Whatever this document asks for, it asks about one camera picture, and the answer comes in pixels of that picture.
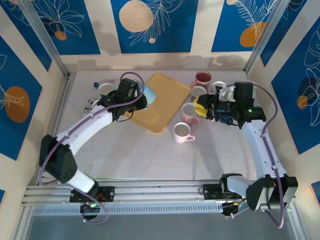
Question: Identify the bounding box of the clear bottle blue cap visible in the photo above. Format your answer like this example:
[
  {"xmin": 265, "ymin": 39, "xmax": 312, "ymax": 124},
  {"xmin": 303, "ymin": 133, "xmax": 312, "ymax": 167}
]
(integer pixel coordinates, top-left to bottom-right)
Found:
[{"xmin": 93, "ymin": 78, "xmax": 121, "ymax": 88}]

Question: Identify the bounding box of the pink mug maroon inside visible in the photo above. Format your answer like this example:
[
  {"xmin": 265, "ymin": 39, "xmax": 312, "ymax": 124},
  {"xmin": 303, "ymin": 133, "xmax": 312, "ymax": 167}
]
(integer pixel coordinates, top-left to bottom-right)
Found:
[{"xmin": 191, "ymin": 70, "xmax": 213, "ymax": 88}]

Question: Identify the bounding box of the white mug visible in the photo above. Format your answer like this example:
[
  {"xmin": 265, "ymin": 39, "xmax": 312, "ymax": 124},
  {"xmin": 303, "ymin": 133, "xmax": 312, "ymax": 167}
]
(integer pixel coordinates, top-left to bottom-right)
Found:
[
  {"xmin": 211, "ymin": 80, "xmax": 227, "ymax": 95},
  {"xmin": 191, "ymin": 85, "xmax": 208, "ymax": 99}
]

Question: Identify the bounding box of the controller board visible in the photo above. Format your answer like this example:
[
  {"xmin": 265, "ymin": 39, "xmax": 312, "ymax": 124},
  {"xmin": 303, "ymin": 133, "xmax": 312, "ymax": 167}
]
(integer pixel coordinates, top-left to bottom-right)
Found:
[
  {"xmin": 79, "ymin": 202, "xmax": 101, "ymax": 221},
  {"xmin": 221, "ymin": 201, "xmax": 245, "ymax": 220}
]

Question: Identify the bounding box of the aluminium side rail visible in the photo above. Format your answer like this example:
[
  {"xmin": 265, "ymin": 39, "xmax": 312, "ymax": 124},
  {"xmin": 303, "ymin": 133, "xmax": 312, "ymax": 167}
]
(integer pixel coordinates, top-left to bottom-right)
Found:
[
  {"xmin": 13, "ymin": 72, "xmax": 77, "ymax": 240},
  {"xmin": 258, "ymin": 119, "xmax": 311, "ymax": 240}
]

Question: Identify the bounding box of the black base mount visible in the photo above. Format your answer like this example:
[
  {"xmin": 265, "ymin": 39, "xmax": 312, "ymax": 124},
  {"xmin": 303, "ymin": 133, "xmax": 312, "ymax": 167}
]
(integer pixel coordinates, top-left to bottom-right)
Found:
[
  {"xmin": 202, "ymin": 183, "xmax": 226, "ymax": 201},
  {"xmin": 69, "ymin": 186, "xmax": 116, "ymax": 203}
]

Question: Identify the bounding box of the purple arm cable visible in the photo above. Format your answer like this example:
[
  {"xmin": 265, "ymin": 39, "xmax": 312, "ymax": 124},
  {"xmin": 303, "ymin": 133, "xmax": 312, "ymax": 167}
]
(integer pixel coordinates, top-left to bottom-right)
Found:
[
  {"xmin": 38, "ymin": 71, "xmax": 146, "ymax": 225},
  {"xmin": 223, "ymin": 83, "xmax": 286, "ymax": 230}
]

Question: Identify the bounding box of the pale pink mug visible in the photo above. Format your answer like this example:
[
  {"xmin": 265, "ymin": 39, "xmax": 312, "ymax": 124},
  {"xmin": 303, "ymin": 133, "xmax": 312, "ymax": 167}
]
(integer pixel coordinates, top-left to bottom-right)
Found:
[{"xmin": 173, "ymin": 121, "xmax": 196, "ymax": 144}]

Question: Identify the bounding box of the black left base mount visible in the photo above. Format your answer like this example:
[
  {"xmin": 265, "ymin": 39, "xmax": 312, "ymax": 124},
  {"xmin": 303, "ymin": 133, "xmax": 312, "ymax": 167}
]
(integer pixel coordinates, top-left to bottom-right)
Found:
[{"xmin": 69, "ymin": 186, "xmax": 116, "ymax": 203}]

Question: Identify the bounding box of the right controller board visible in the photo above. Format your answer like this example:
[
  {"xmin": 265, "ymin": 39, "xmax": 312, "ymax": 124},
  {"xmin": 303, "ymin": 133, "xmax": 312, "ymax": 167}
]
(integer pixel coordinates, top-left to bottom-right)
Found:
[{"xmin": 221, "ymin": 201, "xmax": 245, "ymax": 220}]

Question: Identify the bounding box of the light blue mug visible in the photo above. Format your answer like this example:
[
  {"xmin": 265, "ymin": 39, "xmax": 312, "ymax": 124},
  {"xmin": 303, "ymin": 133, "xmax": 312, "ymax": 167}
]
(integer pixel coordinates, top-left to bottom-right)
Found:
[{"xmin": 144, "ymin": 84, "xmax": 159, "ymax": 110}]

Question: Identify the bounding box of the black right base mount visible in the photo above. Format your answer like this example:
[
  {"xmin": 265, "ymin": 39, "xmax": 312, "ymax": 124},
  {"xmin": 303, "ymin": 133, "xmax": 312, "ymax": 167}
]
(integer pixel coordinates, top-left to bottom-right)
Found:
[{"xmin": 202, "ymin": 183, "xmax": 226, "ymax": 201}]

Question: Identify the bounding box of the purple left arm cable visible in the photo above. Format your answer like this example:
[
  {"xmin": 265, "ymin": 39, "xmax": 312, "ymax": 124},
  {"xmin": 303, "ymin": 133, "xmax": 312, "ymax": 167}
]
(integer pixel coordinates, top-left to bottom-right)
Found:
[{"xmin": 38, "ymin": 71, "xmax": 146, "ymax": 225}]

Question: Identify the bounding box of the left controller board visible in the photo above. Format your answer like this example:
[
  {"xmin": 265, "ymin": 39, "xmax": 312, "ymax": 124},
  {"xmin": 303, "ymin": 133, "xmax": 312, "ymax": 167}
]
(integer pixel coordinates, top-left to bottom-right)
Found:
[{"xmin": 79, "ymin": 202, "xmax": 101, "ymax": 221}]

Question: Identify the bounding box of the grey slotted cable duct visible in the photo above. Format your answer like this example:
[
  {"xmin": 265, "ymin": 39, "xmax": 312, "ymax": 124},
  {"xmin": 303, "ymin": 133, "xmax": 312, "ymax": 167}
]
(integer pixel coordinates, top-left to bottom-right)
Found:
[{"xmin": 31, "ymin": 202, "xmax": 224, "ymax": 216}]

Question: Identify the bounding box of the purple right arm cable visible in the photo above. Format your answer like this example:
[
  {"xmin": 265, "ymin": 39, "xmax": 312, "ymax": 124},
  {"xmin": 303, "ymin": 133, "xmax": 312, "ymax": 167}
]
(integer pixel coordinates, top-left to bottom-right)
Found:
[{"xmin": 223, "ymin": 83, "xmax": 286, "ymax": 230}]

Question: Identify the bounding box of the yellow tray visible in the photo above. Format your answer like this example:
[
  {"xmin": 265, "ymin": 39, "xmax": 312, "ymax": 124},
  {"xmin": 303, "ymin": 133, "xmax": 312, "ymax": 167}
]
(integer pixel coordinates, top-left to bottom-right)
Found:
[{"xmin": 129, "ymin": 72, "xmax": 192, "ymax": 136}]

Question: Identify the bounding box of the dark green mug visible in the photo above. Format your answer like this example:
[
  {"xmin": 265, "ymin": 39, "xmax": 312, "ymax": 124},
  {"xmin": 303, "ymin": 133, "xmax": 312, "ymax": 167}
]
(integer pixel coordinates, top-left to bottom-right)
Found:
[{"xmin": 97, "ymin": 82, "xmax": 115, "ymax": 97}]

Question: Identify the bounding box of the white table cloth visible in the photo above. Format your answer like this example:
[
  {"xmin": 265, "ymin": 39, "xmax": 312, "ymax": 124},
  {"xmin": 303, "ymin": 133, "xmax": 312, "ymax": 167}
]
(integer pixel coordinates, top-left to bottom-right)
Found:
[{"xmin": 49, "ymin": 69, "xmax": 277, "ymax": 181}]

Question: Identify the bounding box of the aluminium frame post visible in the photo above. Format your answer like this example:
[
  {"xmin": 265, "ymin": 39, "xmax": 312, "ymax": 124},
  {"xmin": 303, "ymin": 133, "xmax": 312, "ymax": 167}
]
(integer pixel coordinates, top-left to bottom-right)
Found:
[
  {"xmin": 244, "ymin": 0, "xmax": 308, "ymax": 75},
  {"xmin": 17, "ymin": 0, "xmax": 71, "ymax": 80}
]

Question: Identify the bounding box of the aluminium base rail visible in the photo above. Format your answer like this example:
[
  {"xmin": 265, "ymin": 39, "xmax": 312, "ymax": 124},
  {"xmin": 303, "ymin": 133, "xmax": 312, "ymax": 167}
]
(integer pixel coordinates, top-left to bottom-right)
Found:
[{"xmin": 21, "ymin": 177, "xmax": 253, "ymax": 208}]

